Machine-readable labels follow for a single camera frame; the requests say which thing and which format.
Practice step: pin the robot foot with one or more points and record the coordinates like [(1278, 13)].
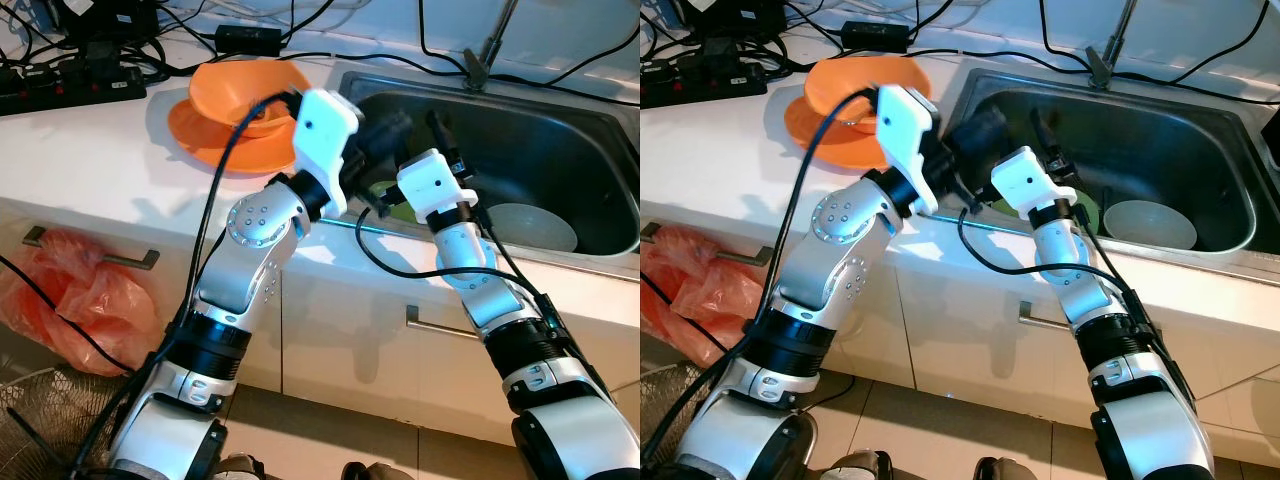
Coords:
[(1002, 470), (862, 466), (370, 470), (240, 468)]

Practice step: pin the black power strip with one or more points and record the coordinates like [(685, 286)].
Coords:
[(70, 88), (700, 85)]

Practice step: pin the grey round plate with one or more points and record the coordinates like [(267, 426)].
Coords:
[(535, 230), (1150, 225)]

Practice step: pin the stainless steel sink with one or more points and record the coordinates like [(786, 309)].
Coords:
[(1180, 120), (560, 120)]

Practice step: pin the orange plastic bag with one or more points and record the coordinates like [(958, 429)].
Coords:
[(690, 290), (70, 300)]

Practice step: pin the orange plastic bowl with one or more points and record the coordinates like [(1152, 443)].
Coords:
[(240, 90), (850, 85)]

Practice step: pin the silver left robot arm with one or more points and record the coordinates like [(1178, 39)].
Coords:
[(245, 260), (845, 270)]

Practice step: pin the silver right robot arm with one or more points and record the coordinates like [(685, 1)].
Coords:
[(1100, 300), (490, 300)]

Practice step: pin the orange plastic plate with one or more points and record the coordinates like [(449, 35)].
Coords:
[(200, 140), (815, 135)]

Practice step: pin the black power adapter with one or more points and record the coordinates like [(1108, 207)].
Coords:
[(875, 37), (250, 40)]

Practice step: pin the black electronics box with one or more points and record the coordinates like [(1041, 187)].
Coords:
[(740, 18), (110, 20)]

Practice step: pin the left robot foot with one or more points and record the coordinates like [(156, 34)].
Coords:
[(240, 468), (862, 466)]

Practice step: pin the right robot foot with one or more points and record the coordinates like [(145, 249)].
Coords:
[(370, 470), (1002, 470)]

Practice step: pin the grey metal faucet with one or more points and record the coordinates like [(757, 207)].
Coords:
[(1103, 65), (480, 65)]

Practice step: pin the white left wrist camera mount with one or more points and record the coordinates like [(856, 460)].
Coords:
[(320, 130), (905, 130)]

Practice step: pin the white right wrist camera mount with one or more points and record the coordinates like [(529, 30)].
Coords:
[(1025, 180), (430, 185)]

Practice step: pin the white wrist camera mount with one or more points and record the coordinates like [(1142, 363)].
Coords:
[(320, 130), (430, 185), (905, 130), (1025, 180)]

